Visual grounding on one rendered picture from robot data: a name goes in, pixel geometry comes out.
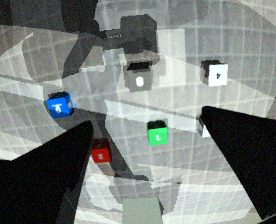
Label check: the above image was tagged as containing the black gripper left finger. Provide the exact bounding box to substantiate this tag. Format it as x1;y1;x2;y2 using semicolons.
0;121;94;224

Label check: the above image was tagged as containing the red block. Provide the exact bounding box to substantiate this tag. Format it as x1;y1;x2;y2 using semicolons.
90;141;111;163

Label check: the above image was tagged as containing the green block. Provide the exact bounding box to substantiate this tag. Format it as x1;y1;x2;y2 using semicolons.
146;123;167;145

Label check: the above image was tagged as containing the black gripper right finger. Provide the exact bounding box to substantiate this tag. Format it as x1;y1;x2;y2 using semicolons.
202;105;276;220

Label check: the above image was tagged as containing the blue block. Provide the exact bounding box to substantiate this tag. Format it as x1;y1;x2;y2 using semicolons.
46;95;74;119

